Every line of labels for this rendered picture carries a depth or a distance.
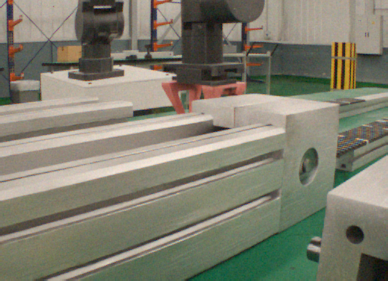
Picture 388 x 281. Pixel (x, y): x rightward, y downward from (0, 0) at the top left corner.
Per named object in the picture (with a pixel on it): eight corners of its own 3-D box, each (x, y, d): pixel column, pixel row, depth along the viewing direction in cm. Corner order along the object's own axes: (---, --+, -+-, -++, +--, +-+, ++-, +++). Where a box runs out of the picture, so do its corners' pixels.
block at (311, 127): (235, 176, 45) (236, 91, 43) (331, 203, 37) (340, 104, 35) (174, 195, 39) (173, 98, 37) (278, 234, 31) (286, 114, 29)
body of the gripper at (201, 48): (214, 80, 50) (213, 20, 48) (160, 76, 57) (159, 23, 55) (246, 76, 54) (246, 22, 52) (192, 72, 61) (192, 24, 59)
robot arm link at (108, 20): (105, 48, 98) (85, 49, 95) (105, 7, 95) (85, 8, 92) (118, 51, 90) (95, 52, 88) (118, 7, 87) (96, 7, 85)
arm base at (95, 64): (104, 72, 103) (66, 77, 94) (104, 42, 101) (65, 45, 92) (126, 76, 98) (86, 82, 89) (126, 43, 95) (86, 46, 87)
